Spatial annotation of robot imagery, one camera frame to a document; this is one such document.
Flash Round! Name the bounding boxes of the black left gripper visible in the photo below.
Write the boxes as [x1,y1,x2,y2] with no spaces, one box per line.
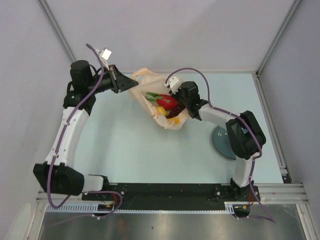
[87,64,138,95]

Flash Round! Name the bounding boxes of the red fake dragon fruit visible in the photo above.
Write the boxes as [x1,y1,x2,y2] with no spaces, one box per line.
[145,92,179,110]

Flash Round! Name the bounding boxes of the banana print plastic bag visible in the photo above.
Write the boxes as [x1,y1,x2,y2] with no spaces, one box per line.
[128,68,190,130]

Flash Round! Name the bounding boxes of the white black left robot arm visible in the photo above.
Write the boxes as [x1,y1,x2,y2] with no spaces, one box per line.
[33,60,138,200]

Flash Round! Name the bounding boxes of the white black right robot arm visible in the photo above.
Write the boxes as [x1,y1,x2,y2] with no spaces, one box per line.
[165,79,266,201]

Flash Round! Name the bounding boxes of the dark red fake grapes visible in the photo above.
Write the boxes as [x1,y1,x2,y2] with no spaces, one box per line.
[166,105,185,119]

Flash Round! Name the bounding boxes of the yellow fake lemon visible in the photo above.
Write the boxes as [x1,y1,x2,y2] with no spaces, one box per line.
[155,106,167,117]

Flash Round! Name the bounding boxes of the teal floral ceramic plate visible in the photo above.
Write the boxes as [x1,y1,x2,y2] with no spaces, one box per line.
[210,126,236,161]

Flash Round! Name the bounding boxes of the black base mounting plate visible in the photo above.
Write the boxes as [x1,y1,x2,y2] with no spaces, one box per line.
[82,182,260,212]

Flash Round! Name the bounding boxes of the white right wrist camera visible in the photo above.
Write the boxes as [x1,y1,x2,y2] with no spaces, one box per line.
[164,76,183,95]

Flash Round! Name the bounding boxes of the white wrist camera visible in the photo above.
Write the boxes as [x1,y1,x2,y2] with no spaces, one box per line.
[99,48,112,70]
[164,76,183,95]

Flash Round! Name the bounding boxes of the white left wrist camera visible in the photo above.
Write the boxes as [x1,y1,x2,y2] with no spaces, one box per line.
[99,48,112,70]

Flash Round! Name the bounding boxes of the aluminium right corner post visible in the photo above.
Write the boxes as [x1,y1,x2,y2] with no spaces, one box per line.
[256,0,303,76]

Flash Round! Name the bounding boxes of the aluminium corner post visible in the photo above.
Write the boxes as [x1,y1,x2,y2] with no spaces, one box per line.
[256,0,303,76]
[36,0,77,65]

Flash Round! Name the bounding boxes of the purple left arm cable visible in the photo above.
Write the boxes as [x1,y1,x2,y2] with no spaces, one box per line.
[46,43,123,227]

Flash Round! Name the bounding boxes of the aluminium left corner post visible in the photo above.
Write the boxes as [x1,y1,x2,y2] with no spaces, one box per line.
[36,0,77,65]

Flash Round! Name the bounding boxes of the white slotted cable duct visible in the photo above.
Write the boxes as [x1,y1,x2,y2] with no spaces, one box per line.
[46,203,235,214]

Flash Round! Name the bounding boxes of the aluminium front frame rail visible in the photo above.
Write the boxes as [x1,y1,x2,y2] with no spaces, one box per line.
[35,183,309,205]

